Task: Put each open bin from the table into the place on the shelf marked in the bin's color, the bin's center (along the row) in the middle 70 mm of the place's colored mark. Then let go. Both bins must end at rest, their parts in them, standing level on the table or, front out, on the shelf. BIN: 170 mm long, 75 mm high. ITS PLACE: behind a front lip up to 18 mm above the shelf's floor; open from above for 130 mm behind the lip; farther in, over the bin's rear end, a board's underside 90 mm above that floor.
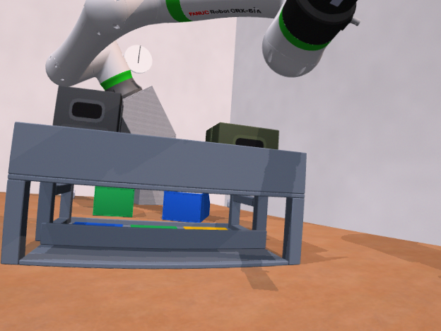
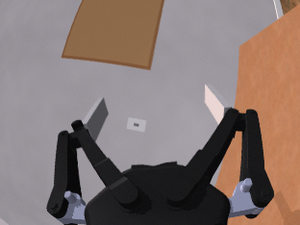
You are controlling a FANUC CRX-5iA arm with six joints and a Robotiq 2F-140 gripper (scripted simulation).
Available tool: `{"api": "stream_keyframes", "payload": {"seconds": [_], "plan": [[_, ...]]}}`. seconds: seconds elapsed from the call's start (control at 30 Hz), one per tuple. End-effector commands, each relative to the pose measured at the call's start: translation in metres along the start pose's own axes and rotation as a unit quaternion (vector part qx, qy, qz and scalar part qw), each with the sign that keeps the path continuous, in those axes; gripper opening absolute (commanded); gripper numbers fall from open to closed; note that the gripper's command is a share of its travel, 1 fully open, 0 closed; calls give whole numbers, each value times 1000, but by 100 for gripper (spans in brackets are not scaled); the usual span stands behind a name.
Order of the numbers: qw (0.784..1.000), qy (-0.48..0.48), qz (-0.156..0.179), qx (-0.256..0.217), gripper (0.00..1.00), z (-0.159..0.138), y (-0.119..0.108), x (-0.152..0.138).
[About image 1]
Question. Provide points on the green bin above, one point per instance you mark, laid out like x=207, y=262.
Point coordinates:
x=110, y=201

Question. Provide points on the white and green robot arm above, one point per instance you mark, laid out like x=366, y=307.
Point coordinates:
x=292, y=46

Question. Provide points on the blue bin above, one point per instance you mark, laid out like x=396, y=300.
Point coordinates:
x=185, y=207

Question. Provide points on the grey metal shelf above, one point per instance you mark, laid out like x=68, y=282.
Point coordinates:
x=53, y=154

